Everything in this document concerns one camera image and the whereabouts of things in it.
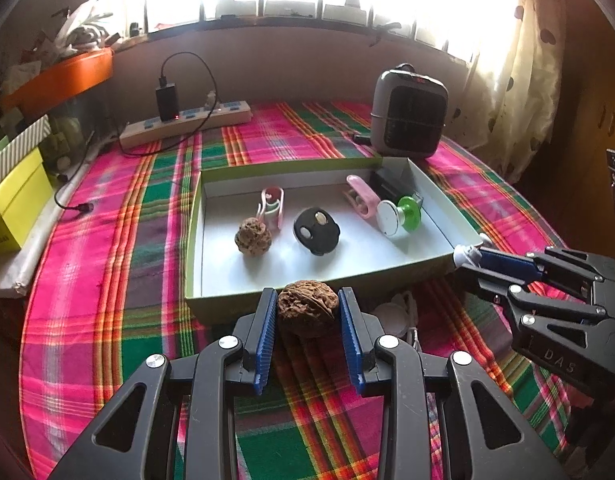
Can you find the plaid tablecloth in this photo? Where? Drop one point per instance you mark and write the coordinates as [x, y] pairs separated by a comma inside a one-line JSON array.
[[112, 285]]

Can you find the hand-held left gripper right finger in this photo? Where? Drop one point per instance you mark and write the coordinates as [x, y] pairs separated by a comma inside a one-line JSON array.
[[348, 335]]

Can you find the cream dotted curtain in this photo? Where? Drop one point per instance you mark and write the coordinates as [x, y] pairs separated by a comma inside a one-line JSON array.
[[527, 85]]

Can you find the green and white knob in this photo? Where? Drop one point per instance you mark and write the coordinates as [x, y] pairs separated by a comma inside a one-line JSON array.
[[390, 217]]

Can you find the grey portable heater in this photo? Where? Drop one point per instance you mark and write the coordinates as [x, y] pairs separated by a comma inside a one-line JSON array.
[[407, 115]]

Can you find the beige power strip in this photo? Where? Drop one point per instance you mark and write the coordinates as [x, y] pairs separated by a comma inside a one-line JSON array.
[[212, 115]]

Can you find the white wrapped package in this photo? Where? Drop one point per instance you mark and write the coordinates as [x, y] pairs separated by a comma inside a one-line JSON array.
[[7, 275]]

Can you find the green cardboard box tray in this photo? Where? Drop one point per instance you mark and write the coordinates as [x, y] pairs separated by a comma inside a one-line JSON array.
[[227, 270]]

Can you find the small black box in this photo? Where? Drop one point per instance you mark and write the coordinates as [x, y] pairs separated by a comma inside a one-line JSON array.
[[387, 185]]

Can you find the brown walnut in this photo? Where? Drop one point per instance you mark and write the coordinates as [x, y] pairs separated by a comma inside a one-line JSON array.
[[254, 236], [305, 305]]

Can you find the yellow cardboard box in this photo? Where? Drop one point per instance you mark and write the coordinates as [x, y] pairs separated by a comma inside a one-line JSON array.
[[12, 200]]

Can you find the black charger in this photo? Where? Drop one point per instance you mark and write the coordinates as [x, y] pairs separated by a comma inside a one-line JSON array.
[[167, 102]]

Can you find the orange tray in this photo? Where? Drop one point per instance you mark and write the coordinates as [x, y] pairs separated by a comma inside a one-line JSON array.
[[72, 75]]

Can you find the crumpled white plastic bag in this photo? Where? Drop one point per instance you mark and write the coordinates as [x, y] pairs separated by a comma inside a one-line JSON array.
[[87, 30]]

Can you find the pink plastic clip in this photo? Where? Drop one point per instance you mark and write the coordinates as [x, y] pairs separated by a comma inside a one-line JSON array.
[[276, 210], [365, 197]]

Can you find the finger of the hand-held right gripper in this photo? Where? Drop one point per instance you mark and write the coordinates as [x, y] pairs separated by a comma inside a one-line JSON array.
[[507, 262], [532, 305]]

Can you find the striped cardboard box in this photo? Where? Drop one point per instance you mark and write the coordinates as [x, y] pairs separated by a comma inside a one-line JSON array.
[[22, 142]]

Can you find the black round key fob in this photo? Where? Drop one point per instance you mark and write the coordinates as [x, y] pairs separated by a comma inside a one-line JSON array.
[[315, 232]]

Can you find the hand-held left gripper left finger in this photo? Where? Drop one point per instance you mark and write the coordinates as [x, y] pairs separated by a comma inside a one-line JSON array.
[[267, 335]]

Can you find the white plug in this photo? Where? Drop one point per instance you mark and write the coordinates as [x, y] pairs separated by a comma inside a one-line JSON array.
[[211, 100]]

